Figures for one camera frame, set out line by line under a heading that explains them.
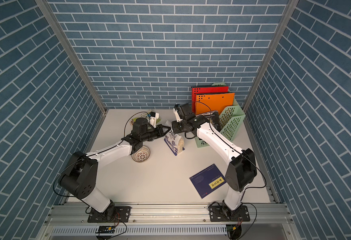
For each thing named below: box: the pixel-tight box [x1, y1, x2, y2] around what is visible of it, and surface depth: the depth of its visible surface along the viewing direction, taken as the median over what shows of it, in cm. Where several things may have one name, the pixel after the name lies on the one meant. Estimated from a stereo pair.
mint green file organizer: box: [195, 137, 210, 148], surface depth 99 cm
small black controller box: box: [95, 225, 116, 234], surface depth 73 cm
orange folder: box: [195, 92, 235, 115], surface depth 90 cm
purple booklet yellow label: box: [189, 163, 227, 199], surface depth 86 cm
